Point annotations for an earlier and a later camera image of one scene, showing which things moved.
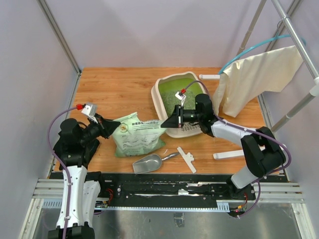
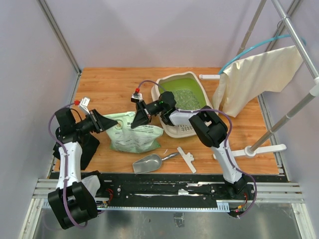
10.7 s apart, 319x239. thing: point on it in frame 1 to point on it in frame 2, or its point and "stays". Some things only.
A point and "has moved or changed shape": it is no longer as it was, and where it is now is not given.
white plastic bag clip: x=188 y=158 stays
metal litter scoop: x=150 y=163 stays
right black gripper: x=176 y=120 to x=142 y=117
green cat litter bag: x=134 y=137 has moved or changed shape
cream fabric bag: x=243 y=80 stays
